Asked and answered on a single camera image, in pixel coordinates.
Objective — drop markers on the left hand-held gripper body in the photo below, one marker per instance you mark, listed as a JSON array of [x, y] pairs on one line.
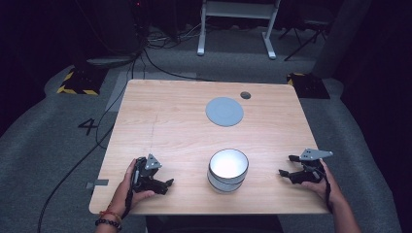
[[142, 176]]

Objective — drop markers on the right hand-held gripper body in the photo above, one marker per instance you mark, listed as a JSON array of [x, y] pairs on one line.
[[311, 168]]

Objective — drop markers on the person's right hand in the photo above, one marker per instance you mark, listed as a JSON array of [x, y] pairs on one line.
[[327, 187]]

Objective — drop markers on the person's left hand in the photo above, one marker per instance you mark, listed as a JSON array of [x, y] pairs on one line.
[[121, 194]]

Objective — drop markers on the grey tape strip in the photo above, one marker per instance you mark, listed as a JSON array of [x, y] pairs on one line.
[[97, 183]]

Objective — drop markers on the white bowl with dark rim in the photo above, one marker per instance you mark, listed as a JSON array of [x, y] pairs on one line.
[[223, 188], [228, 165]]

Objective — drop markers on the dark round table grommet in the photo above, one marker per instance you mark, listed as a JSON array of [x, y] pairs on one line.
[[245, 95]]

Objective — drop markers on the grey round plate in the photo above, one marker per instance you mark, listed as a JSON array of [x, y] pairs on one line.
[[224, 111]]

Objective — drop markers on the black tripod stand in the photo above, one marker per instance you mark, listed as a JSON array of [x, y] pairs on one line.
[[304, 35]]

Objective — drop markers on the grey column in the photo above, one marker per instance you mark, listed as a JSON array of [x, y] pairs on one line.
[[340, 35]]

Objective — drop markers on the black yellow striped base plate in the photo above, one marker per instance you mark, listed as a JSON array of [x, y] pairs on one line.
[[307, 84], [82, 82]]

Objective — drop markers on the white metal desk frame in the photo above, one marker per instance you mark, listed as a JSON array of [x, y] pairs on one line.
[[238, 9]]

